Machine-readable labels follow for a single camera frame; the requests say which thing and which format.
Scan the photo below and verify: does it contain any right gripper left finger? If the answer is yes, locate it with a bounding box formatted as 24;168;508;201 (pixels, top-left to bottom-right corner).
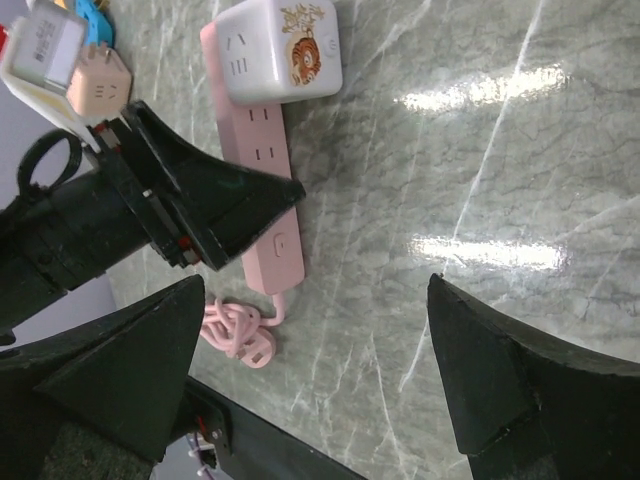
1;275;205;479

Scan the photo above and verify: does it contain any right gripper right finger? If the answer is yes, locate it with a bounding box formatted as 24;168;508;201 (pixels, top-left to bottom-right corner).
427;274;639;479

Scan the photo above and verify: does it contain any pink power strip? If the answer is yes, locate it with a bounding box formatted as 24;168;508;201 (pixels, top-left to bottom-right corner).
200;22;305;296

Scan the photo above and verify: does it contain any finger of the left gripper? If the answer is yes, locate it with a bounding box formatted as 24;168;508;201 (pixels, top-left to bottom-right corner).
122;100;306;271

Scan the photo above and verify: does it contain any blue plug adapter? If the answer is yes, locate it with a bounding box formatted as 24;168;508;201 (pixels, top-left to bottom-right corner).
74;0;114;48

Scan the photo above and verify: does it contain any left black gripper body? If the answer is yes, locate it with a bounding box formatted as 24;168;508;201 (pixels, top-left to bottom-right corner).
89;119;200;268

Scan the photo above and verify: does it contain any pink power cord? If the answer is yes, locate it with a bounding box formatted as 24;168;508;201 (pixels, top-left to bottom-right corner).
199;292;289;372

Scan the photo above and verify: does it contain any black base beam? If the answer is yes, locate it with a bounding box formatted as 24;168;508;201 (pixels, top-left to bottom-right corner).
174;377;362;480

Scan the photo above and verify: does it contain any pink cube adapter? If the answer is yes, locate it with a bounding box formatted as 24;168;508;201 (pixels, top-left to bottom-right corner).
66;42;133;117

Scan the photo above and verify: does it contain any white cube adapter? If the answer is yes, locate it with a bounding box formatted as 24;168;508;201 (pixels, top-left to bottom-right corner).
214;0;343;105

